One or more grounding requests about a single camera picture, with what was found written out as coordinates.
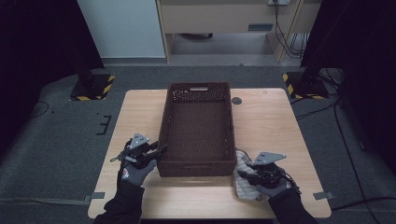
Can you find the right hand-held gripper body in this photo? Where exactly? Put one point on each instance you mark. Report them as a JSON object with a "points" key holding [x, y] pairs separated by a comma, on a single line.
{"points": [[271, 174]]}

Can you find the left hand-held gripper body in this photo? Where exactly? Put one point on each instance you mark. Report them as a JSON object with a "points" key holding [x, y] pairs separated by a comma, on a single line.
{"points": [[138, 152]]}

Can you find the white grey cloth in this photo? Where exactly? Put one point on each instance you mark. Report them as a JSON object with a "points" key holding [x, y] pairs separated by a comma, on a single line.
{"points": [[244, 189]]}

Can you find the brown woven basket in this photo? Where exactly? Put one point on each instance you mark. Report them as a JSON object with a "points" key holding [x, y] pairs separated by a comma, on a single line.
{"points": [[196, 130]]}

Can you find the person's right hand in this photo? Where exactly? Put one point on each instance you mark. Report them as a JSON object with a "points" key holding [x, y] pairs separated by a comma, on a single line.
{"points": [[274, 191]]}

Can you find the person's left hand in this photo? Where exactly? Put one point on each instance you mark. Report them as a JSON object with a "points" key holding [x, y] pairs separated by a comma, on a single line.
{"points": [[134, 174]]}

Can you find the round black table grommet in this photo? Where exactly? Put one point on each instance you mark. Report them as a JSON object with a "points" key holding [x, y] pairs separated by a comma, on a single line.
{"points": [[237, 100]]}

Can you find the black yellow striped stand base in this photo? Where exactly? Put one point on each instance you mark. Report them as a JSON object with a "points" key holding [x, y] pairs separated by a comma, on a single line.
{"points": [[306, 87], [93, 88]]}

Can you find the beige cabinet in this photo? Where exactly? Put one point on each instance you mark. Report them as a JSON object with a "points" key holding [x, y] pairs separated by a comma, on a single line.
{"points": [[218, 17]]}

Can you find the black curtain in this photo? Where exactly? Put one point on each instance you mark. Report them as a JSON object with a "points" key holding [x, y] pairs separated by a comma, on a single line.
{"points": [[367, 46], [37, 46]]}

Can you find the white power strip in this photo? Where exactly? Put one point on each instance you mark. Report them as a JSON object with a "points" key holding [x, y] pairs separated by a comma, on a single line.
{"points": [[278, 2]]}

